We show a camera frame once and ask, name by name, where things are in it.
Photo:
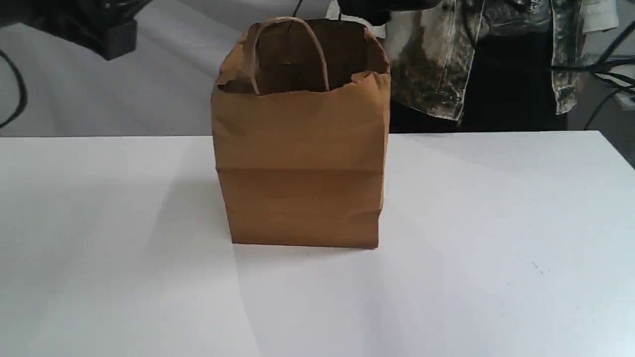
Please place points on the brown paper bag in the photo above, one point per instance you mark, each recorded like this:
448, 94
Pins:
300, 116

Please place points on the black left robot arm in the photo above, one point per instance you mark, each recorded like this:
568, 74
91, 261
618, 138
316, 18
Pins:
106, 27

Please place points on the person in camouflage jacket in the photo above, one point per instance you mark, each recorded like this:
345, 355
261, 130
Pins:
481, 65

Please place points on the grey backdrop cloth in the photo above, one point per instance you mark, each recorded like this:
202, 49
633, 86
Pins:
160, 89

